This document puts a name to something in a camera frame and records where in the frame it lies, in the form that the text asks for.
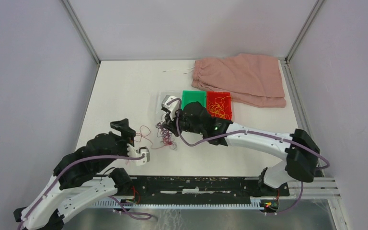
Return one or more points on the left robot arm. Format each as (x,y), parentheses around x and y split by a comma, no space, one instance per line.
(55,206)

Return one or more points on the white drawstring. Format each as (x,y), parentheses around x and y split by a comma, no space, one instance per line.
(185,71)

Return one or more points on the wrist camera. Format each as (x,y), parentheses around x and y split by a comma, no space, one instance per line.
(170,104)
(143,153)

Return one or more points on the white slotted cable duct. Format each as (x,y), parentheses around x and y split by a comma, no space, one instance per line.
(109,203)

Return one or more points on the red plastic bin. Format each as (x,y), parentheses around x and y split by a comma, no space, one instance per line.
(219,104)

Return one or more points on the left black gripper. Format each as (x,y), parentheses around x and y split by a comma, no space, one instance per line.
(128,133)

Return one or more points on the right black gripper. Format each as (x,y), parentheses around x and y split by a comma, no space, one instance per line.
(172,125)

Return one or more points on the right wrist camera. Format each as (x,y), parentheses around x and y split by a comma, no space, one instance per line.
(170,104)

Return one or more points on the green plastic bin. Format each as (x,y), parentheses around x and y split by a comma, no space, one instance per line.
(194,96)

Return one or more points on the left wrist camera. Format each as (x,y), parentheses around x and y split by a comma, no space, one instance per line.
(143,153)

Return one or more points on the pink cloth shorts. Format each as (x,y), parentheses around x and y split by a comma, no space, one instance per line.
(254,80)

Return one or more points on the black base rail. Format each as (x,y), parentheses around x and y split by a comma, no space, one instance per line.
(180,190)

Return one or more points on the clear plastic bin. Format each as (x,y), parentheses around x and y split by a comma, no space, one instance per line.
(156,101)

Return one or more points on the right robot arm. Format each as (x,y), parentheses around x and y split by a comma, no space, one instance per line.
(298,152)

